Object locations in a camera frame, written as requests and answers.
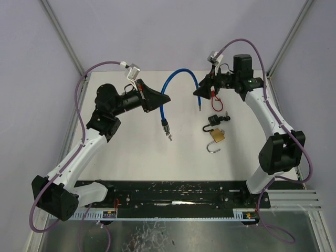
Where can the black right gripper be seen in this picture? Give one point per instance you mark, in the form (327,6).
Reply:
(210,84)

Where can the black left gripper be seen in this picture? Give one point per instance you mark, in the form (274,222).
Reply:
(143,97)

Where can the red cable padlock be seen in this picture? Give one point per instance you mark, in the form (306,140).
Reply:
(216,102)

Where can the blue cable lock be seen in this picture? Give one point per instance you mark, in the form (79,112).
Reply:
(181,78)

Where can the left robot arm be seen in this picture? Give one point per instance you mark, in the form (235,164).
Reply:
(56,193)

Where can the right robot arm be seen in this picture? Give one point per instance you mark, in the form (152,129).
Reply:
(282,150)

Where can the black padlock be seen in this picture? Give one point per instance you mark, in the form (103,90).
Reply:
(212,121)

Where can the black-headed keys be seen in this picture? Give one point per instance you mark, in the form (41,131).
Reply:
(226,117)

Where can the large brass padlock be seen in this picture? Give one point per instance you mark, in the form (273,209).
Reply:
(217,136)

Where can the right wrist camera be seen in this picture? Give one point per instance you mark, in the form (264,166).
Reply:
(215,58)

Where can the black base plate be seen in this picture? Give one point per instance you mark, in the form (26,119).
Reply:
(179,199)

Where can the grey slotted cable duct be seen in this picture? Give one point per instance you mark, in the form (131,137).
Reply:
(100,215)

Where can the aluminium frame post right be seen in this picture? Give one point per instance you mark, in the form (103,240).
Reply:
(307,6)

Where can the aluminium frame post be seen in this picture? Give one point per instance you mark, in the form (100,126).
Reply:
(307,6)
(47,8)

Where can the aluminium frame post left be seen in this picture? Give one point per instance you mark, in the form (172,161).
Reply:
(47,8)

